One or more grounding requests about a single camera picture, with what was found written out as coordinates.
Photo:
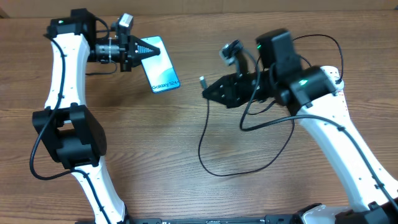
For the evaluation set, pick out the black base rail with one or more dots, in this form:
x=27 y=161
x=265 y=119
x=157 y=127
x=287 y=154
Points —
x=211 y=221

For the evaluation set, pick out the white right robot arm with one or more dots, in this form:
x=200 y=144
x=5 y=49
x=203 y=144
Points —
x=314 y=98

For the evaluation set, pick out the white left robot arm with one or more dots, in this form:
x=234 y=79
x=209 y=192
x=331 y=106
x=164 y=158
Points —
x=71 y=134

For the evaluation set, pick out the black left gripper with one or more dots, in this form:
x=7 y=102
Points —
x=130 y=56

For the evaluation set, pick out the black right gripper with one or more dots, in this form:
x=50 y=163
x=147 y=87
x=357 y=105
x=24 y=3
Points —
x=232 y=88

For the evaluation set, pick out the white power strip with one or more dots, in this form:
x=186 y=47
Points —
x=334 y=105

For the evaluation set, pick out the black Galaxy smartphone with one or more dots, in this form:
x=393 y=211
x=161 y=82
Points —
x=159 y=69

